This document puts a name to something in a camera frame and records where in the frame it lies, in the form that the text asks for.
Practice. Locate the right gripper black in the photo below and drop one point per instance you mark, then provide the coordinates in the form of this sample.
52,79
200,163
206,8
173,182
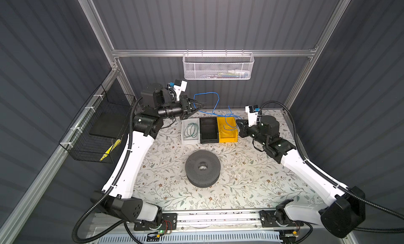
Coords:
242,123

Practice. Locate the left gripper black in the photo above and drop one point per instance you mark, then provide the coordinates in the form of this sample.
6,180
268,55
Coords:
183,102

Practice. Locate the grey perforated spool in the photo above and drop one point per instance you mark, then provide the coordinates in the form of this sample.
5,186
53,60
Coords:
203,168

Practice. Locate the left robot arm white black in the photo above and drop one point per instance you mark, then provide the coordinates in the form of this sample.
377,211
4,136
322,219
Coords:
156,104

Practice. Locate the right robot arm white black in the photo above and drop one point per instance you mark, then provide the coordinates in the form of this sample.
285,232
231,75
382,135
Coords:
341,210

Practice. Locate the yellow plastic bin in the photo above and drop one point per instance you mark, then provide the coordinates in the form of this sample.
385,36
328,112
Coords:
228,131

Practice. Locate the white plastic bin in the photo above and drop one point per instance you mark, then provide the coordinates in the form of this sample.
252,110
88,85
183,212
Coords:
190,131

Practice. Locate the black plastic bin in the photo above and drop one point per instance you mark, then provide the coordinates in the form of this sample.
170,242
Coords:
209,130

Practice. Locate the yellow black item in basket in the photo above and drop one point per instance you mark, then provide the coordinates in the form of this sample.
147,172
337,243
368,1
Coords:
110,149

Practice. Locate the black pad in basket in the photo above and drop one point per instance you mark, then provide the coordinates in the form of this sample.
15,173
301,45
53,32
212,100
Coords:
109,125

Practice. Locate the white vented strip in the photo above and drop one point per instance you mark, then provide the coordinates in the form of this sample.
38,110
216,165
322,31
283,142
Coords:
215,237

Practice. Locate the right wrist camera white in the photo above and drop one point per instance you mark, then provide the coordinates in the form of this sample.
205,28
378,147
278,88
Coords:
252,113

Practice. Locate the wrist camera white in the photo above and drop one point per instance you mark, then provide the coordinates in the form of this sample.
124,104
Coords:
177,88
252,113

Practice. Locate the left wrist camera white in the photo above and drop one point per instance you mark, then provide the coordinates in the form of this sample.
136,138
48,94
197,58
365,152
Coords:
177,88

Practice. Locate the white wire mesh basket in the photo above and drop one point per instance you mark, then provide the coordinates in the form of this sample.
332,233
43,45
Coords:
218,65

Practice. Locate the black wire basket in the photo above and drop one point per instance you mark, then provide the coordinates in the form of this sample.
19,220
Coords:
82,146

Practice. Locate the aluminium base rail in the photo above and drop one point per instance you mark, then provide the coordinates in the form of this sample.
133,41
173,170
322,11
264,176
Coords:
218,220

